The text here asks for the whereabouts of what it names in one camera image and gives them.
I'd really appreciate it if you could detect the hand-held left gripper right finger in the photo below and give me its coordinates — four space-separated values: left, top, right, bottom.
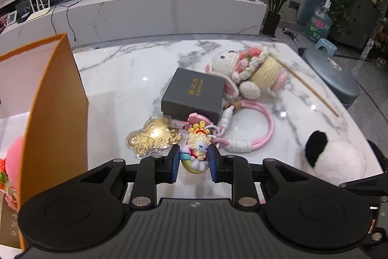
209 144 305 211

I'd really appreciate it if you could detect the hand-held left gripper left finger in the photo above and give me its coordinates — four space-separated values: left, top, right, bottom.
77 144 181 211

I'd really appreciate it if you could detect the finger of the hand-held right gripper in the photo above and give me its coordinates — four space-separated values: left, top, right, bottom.
339 172 388 203

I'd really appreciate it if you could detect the cartoon figure keychain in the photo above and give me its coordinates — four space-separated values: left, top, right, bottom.
180 122 213 175

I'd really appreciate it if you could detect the gold bear charm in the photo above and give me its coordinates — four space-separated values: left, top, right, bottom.
126 115 182 159

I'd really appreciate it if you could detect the black and white panda plush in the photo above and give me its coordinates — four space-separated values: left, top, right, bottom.
304 130 372 187

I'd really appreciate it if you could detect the pink rope wrist strap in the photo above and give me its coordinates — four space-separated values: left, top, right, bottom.
217 100 276 154

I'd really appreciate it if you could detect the dark grey gift box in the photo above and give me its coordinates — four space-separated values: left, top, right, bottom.
161 67 226 124

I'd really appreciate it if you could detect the crochet rabbit doll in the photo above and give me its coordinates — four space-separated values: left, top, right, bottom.
204 46 288 100

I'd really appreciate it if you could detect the orange-edged white storage box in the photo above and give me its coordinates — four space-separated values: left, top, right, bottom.
0 33 90 252

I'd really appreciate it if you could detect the pink fluffy peach plush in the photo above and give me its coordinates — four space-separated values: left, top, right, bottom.
4 138 26 208

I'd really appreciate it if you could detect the orange crochet tangerine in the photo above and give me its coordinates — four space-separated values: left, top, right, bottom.
0 158 8 184

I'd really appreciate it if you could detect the white marble desktop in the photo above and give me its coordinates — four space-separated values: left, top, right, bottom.
71 40 383 205

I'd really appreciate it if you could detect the grey upholstered chair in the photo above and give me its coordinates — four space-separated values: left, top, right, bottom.
299 47 360 105

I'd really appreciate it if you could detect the wooden stick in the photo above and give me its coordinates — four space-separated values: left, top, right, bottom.
268 52 340 117

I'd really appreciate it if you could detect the small blue plastic stool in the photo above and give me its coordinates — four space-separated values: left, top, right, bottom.
315 38 338 55

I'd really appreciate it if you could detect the white marble counter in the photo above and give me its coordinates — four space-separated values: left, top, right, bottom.
0 0 268 49

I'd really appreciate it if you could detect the grey cabinet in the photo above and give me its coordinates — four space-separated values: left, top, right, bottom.
329 0 381 49

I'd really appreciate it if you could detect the large water jug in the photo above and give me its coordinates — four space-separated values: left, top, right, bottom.
305 0 332 42

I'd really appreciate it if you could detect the white router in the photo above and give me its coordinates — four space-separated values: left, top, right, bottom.
26 0 52 21

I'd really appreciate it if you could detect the black cable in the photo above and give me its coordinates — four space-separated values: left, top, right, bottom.
50 0 65 35
66 0 85 42

